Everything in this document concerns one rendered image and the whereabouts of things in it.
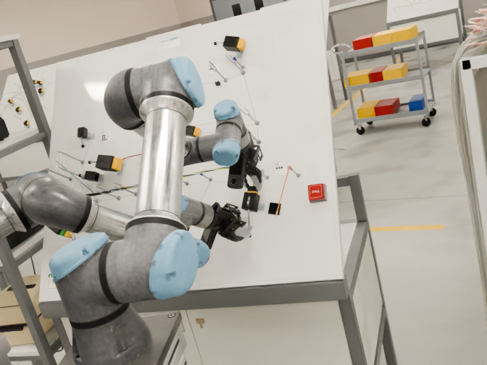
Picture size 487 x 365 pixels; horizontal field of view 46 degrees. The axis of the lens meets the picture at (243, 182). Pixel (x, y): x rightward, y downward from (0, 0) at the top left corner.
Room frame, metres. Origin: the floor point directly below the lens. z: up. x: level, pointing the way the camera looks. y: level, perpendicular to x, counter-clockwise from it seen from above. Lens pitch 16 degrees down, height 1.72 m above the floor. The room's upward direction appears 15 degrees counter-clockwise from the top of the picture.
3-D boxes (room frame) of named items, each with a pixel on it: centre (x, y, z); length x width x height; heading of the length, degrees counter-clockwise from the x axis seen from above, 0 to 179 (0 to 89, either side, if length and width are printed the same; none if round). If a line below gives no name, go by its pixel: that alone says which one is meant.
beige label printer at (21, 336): (2.27, 1.02, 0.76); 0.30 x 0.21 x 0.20; 162
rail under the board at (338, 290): (1.82, 0.32, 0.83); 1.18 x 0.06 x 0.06; 68
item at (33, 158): (7.59, 2.46, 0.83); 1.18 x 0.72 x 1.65; 56
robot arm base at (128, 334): (1.00, 0.33, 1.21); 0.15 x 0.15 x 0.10
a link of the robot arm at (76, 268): (1.00, 0.32, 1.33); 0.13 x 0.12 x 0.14; 73
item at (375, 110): (6.53, -1.86, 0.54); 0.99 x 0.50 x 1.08; 60
